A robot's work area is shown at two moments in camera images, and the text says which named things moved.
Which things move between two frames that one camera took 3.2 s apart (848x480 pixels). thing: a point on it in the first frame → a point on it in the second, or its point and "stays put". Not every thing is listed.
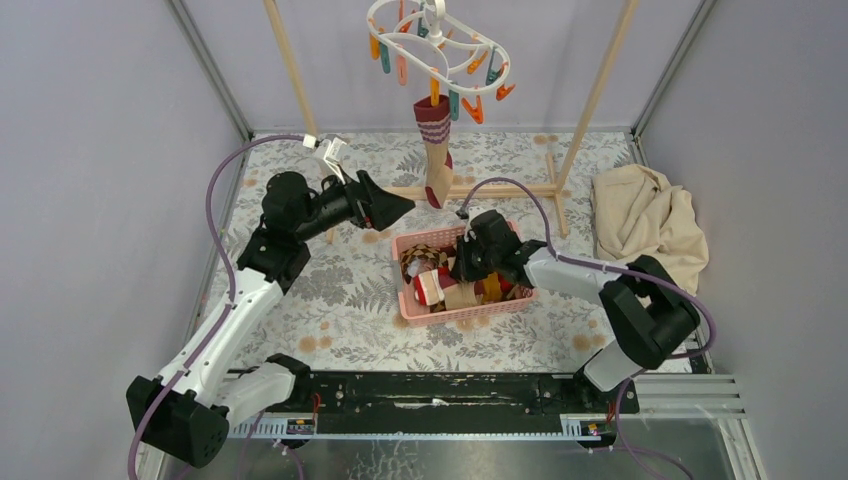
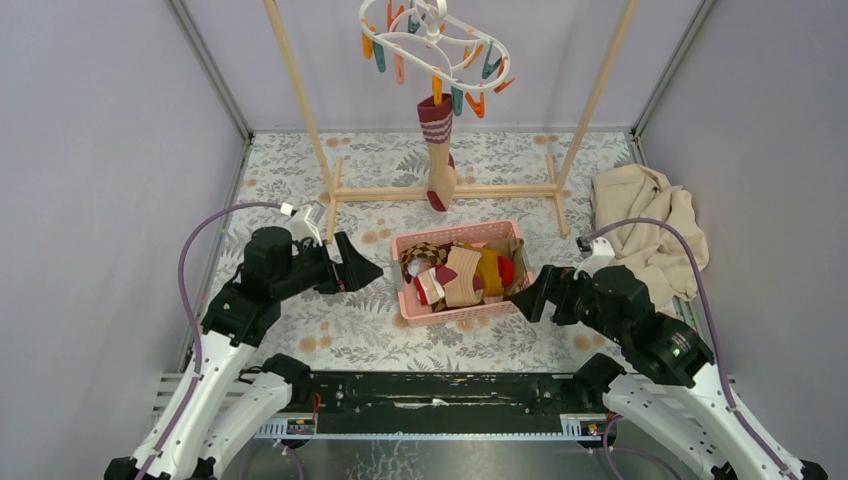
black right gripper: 462,269 → 530,302
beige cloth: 637,213 stays put
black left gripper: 377,208 → 354,274
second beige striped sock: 434,128 stays put
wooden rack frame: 561,169 stays put
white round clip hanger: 456,61 stays put
